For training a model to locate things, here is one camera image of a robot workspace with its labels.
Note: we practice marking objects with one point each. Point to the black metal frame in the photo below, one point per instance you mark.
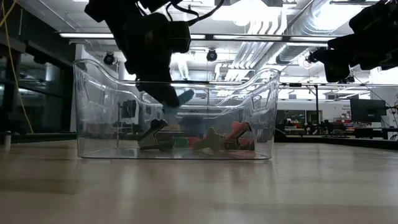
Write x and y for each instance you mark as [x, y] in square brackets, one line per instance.
[317, 102]

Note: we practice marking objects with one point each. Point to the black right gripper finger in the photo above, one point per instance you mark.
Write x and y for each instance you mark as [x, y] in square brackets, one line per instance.
[337, 65]

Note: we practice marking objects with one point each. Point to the silver ventilation ducts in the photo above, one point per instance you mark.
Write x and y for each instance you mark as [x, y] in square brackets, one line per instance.
[248, 53]

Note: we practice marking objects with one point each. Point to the orange and grey toy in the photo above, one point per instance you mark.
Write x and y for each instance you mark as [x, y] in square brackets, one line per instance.
[237, 129]

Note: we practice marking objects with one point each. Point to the large clear plastic bin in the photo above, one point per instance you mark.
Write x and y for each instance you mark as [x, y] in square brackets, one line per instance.
[93, 130]

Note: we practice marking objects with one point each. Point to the black round chair back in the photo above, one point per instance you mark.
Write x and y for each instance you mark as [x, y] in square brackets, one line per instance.
[280, 133]

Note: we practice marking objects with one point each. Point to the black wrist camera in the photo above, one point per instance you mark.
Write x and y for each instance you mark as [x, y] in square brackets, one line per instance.
[180, 37]
[376, 18]

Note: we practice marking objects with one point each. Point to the black wall box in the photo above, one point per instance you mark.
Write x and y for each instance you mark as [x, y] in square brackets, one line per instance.
[128, 109]

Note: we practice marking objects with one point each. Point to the dark stapler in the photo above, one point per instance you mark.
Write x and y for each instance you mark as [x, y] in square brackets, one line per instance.
[152, 138]

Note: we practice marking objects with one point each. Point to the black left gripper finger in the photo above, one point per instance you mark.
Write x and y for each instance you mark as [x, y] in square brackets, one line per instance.
[161, 93]

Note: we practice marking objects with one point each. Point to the red tape roll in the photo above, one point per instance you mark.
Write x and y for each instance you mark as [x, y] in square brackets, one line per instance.
[194, 141]

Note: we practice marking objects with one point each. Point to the overhead light bar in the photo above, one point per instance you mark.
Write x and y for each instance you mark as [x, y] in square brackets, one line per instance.
[248, 37]

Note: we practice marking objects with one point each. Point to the long black workbench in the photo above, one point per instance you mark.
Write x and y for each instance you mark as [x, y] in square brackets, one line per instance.
[342, 142]

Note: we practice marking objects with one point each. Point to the cluttered background workbench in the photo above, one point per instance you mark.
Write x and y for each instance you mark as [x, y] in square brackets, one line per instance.
[311, 128]

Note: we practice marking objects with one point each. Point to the black round ceiling camera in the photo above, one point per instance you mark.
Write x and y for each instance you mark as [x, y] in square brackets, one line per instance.
[211, 55]
[311, 58]
[109, 58]

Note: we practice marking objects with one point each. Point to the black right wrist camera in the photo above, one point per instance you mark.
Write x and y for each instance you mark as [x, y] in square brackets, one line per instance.
[376, 18]

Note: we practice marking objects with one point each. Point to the small white bottle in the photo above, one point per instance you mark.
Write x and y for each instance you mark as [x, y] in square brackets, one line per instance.
[7, 140]

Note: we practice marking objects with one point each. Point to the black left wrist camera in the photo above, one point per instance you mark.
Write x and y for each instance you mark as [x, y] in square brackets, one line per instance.
[180, 37]

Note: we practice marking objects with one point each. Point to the black computer monitor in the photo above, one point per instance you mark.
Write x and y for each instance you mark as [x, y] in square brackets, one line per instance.
[368, 110]

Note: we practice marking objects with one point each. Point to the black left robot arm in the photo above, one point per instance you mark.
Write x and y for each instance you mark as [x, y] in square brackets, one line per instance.
[105, 12]

